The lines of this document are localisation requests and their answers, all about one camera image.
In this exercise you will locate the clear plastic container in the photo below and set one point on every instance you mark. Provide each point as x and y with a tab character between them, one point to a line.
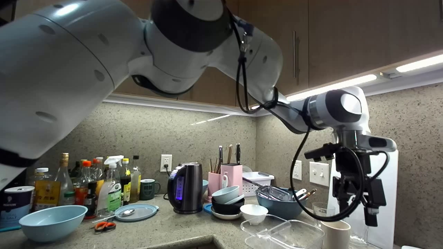
297	234
265	234

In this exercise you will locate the stacked grey black bowls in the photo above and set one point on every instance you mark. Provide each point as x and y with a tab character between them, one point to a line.
227	200

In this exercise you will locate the light blue plate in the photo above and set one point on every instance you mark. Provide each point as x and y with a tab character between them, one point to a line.
136	211

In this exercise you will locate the stainless steel sink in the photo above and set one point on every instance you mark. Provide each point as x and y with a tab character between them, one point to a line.
197	242

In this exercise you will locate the dark soy sauce bottle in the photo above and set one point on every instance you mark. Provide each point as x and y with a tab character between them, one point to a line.
125	180

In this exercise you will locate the small white bowl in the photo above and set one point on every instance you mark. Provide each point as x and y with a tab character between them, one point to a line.
254	213

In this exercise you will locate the dark blue bowl with utensils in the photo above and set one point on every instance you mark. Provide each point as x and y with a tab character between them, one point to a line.
279	202

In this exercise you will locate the black electric kettle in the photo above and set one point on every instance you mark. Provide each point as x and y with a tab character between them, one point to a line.
184	188

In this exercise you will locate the tall glass oil bottle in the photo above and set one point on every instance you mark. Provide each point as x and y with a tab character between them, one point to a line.
67	193

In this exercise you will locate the yellow label jar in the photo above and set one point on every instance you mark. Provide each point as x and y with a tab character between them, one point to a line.
46	189

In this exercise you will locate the red handled scissors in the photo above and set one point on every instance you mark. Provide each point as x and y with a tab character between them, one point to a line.
104	225

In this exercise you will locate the wooden upper cabinets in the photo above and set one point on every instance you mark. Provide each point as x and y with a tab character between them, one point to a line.
319	41

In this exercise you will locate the white light switch plate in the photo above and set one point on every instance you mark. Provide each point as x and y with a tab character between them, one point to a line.
320	173

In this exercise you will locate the white blue canister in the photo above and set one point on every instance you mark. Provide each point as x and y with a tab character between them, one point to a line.
15	203

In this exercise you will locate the red cap sauce bottle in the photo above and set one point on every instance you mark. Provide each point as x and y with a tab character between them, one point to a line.
82	192

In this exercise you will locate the pink utensil cup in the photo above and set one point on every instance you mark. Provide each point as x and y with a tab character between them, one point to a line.
213	175

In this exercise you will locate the white cutting board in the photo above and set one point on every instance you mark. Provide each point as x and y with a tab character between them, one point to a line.
382	235

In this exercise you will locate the yellow green bottle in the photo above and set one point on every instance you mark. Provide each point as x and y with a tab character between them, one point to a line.
136	177

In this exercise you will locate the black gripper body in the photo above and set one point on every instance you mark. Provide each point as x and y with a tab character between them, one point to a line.
355	182

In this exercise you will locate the light blue bowl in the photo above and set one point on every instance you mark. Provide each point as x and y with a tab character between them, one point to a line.
51	224

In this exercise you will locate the white mug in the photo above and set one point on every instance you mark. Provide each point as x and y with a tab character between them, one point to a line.
337	234

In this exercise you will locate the dark green mug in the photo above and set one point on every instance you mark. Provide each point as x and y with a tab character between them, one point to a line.
148	188

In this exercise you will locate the white dish rack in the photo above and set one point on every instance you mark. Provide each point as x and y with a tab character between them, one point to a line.
252	180

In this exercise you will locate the white outlet right wall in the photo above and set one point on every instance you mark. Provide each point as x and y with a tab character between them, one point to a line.
297	171

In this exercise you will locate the white wall outlet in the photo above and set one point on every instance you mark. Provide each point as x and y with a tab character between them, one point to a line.
165	162

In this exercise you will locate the pink knife block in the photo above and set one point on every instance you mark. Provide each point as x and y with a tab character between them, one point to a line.
231	169

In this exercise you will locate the under cabinet light strip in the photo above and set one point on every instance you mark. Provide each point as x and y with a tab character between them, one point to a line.
369	77

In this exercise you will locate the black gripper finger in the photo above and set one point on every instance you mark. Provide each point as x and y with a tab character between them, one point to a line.
344	205
370	216

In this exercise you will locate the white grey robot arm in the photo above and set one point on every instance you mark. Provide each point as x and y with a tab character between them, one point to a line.
58	62

